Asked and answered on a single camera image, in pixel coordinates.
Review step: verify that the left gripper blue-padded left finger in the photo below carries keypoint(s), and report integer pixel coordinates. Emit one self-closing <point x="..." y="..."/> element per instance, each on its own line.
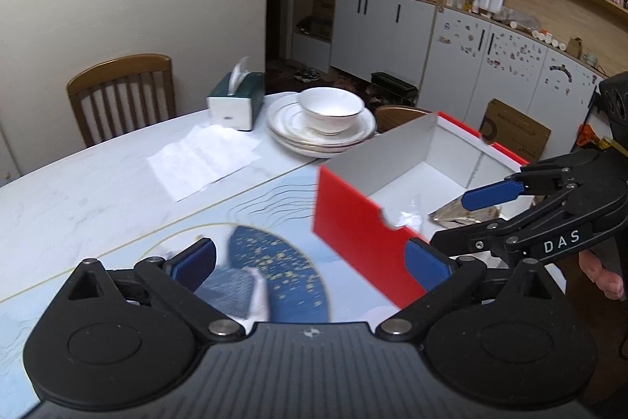
<point x="172" y="283"/>

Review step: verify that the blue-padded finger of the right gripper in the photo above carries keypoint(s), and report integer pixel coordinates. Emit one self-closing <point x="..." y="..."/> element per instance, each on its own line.
<point x="495" y="194"/>
<point x="471" y="238"/>

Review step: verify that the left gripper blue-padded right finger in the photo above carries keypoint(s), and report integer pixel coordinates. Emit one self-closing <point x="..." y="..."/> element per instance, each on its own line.
<point x="448" y="283"/>

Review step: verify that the gold foil snack packet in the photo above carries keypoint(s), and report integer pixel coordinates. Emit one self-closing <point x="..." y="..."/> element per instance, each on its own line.
<point x="454" y="214"/>

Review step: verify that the clear crinkled plastic bag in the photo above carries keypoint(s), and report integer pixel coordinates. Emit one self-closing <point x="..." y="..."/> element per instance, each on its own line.
<point x="406" y="214"/>

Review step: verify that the person's right hand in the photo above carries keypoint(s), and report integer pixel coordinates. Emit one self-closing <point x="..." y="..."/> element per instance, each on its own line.
<point x="610" y="283"/>

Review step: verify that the brown cardboard carton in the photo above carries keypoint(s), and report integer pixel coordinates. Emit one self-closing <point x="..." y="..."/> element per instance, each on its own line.
<point x="514" y="130"/>

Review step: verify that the red white cardboard box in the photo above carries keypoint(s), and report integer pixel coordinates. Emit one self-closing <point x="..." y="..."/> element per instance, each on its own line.
<point x="435" y="157"/>

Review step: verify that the white paper sheet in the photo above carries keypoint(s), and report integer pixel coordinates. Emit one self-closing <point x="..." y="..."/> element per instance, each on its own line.
<point x="204" y="156"/>

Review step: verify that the curved wooden chair back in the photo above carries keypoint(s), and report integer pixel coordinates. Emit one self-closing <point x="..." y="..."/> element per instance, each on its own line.
<point x="389" y="117"/>

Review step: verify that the black small stool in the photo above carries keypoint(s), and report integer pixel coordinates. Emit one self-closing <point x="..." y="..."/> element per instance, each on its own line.
<point x="388" y="89"/>

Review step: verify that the green white tissue box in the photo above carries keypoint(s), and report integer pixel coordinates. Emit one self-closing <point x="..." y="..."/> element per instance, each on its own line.
<point x="237" y="100"/>

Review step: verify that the dark wooden chair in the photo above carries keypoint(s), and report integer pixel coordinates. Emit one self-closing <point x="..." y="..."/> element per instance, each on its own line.
<point x="123" y="95"/>

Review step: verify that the white gold-rimmed bowl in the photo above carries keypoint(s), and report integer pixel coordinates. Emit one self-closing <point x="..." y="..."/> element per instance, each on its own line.
<point x="330" y="110"/>

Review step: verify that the white wall cabinet unit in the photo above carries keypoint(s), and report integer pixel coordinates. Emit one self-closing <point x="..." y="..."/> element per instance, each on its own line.
<point x="545" y="58"/>

